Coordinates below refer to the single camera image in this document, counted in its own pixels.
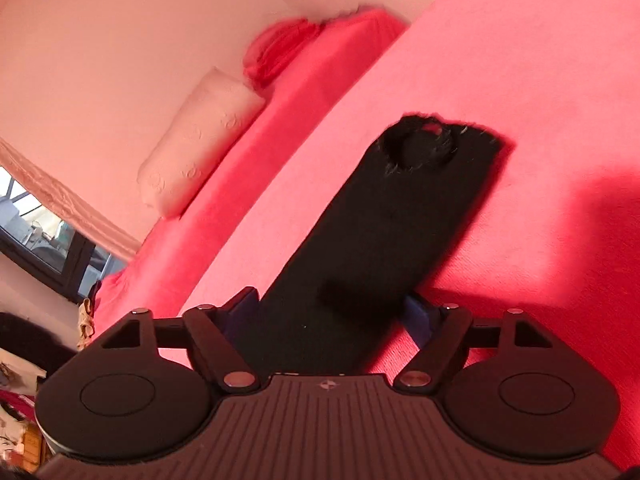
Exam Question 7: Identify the black knit pants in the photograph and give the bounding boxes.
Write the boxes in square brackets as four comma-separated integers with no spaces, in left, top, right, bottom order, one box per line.
[235,114,506,376]

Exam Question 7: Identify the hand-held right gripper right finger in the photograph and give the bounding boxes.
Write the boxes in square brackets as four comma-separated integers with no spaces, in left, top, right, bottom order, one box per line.
[394,295,557,395]

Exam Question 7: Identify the red bed sheet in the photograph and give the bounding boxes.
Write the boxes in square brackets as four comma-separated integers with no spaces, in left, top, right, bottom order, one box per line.
[95,7,411,331]

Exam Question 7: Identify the red folded cloth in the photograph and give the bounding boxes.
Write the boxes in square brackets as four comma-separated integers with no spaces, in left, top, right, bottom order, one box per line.
[242,17,326,88]

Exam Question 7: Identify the dark framed window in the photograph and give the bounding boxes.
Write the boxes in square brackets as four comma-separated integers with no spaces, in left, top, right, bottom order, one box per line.
[0,165,128,303]

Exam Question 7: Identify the dark hanging clothes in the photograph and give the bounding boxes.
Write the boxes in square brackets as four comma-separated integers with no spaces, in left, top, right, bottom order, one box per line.
[0,312,76,391]

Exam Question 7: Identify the pink embossed folded blanket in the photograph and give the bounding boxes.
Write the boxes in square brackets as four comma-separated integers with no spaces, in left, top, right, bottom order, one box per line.
[137,66,266,219]

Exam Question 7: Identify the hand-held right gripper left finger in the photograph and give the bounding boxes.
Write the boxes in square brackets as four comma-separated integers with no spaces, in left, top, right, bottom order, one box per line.
[94,286,262,394]

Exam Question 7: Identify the beige garment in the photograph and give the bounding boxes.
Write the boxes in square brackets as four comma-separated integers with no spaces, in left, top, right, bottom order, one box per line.
[77,297,99,351]

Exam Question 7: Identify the pink curtain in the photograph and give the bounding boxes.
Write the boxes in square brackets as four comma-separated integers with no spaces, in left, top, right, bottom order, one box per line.
[0,137,143,261]

